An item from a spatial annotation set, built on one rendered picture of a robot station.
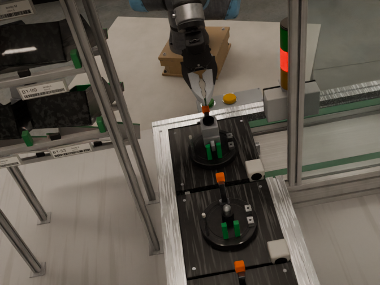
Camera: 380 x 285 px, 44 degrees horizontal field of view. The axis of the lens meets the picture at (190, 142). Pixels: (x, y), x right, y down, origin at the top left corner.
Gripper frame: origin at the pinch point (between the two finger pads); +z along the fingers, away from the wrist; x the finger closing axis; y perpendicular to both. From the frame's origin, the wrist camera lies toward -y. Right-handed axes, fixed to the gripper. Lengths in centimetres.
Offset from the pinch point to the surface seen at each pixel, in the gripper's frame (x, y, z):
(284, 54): -17.0, -22.4, -5.2
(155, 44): 13, 76, -30
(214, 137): -0.7, 5.5, 9.7
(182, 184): 9.9, 6.3, 20.4
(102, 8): 63, 284, -107
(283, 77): -16.8, -17.7, -0.9
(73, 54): 21.9, -38.6, -10.1
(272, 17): -68, 237, -64
